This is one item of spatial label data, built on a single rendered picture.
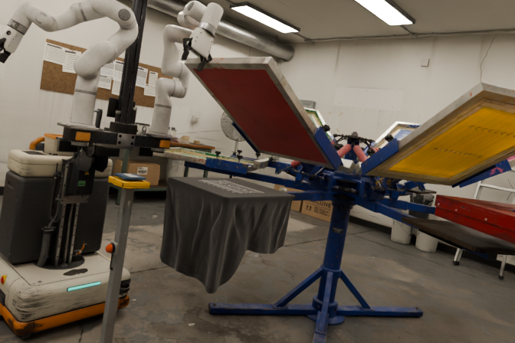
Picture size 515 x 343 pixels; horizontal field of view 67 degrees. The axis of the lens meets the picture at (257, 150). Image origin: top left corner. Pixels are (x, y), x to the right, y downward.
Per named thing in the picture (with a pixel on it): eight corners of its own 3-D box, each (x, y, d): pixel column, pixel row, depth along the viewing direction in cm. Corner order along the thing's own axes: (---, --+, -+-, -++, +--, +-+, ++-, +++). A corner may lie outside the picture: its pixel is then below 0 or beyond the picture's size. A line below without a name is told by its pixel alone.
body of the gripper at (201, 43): (208, 37, 176) (199, 59, 174) (192, 24, 168) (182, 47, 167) (219, 37, 171) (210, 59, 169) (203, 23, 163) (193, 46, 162)
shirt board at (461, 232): (551, 273, 156) (555, 254, 156) (473, 269, 144) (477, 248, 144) (367, 200, 284) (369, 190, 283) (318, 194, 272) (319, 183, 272)
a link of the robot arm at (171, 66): (160, 24, 211) (192, 34, 221) (149, 93, 215) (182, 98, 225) (168, 21, 199) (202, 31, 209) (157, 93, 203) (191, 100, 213)
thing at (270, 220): (214, 293, 167) (230, 197, 164) (209, 290, 169) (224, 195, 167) (282, 276, 200) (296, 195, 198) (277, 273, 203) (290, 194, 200)
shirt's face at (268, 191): (226, 198, 164) (226, 197, 164) (168, 178, 193) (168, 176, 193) (295, 196, 199) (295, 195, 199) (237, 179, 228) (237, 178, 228)
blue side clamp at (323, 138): (314, 137, 189) (321, 125, 191) (306, 135, 192) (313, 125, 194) (336, 171, 208) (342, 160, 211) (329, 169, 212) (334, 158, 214)
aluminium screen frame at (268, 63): (267, 63, 158) (272, 57, 160) (183, 63, 198) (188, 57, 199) (336, 169, 210) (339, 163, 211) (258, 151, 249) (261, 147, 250)
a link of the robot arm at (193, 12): (195, 31, 194) (212, 30, 176) (173, 15, 187) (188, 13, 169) (202, 15, 194) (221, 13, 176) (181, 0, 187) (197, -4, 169)
